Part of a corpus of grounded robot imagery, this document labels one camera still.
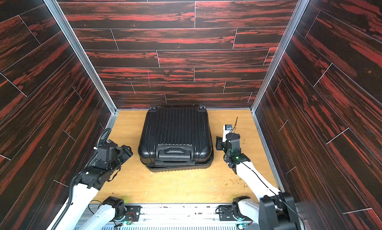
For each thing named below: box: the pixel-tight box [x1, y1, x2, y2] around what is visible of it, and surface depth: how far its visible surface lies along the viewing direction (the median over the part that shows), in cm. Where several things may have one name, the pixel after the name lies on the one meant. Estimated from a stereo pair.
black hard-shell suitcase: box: [137, 105, 214, 173], surface depth 79 cm
